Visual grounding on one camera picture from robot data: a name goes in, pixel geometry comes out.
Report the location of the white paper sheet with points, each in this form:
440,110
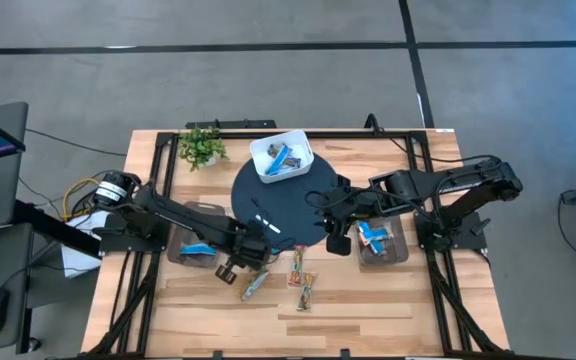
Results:
80,262

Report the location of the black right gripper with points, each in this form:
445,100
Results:
340,207

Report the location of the dark wrapped granola bar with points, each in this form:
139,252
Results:
293,162

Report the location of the smoky transparent plastic tray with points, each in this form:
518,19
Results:
399,250
203,261

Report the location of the black aluminium table frame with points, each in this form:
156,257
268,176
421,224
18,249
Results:
368,134

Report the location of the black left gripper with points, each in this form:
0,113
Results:
250,250

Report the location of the white label strip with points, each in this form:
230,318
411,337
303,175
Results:
268,224

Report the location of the black caster wheel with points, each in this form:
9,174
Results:
34,344

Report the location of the round dark blue mat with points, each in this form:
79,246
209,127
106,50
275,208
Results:
288,200

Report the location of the white plastic bin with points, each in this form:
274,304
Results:
304,142

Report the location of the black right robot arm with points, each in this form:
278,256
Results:
448,182

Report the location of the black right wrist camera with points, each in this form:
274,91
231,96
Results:
339,245

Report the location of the small green potted plant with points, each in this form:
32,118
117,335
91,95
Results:
200,147

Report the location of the black support beam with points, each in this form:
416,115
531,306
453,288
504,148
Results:
53,227

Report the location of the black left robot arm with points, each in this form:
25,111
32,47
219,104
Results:
188,217

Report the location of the black power strip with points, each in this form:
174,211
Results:
238,124

